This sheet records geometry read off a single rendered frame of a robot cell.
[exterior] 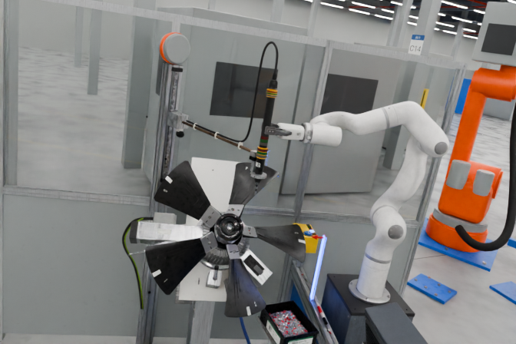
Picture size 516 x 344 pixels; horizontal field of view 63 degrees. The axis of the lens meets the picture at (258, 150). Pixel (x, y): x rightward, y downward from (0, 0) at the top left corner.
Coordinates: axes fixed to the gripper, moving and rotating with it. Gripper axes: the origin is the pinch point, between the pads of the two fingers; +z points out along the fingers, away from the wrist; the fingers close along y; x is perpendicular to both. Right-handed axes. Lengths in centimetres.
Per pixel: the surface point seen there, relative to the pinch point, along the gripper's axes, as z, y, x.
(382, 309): -34, -59, -41
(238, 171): 5.1, 22.6, -27.0
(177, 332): 21, 70, -156
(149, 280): 42, 55, -108
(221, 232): 12.9, -6.2, -44.6
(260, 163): 0.3, -1.9, -14.8
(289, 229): -20, 5, -46
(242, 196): 3.9, 8.3, -34.0
